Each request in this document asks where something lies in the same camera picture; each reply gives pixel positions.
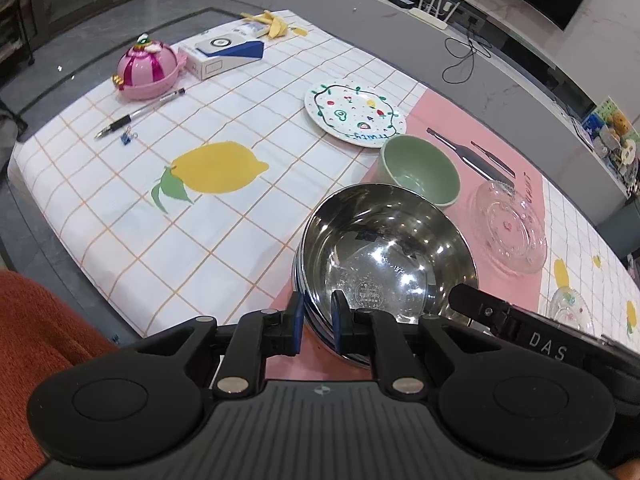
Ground large clear glass plate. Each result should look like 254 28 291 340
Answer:
467 180 548 275

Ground small clear glass plate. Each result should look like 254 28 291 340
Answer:
545 287 594 333

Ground black cable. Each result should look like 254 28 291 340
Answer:
442 20 493 84

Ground banana peel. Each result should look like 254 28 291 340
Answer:
241 10 291 40

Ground white and blue box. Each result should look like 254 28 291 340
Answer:
177 24 265 81

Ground green ceramic bowl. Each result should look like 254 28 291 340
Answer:
379 135 461 209

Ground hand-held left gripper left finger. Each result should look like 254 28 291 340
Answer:
134 292 306 397

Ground pink toy pot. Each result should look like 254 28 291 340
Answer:
111 33 187 104

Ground clear ballpoint pen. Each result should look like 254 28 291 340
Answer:
95 87 187 140

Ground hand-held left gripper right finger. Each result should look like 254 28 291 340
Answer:
330 290 506 397

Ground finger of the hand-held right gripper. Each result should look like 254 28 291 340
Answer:
448 284 512 335

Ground white router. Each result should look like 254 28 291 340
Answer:
410 0 463 31

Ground stainless steel bowl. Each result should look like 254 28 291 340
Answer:
291 183 479 371

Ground plush toys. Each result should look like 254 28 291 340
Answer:
581 97 640 181

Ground orange cloth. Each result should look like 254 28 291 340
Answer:
0 269 121 480

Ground painted white plate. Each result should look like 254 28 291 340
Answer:
304 80 408 149

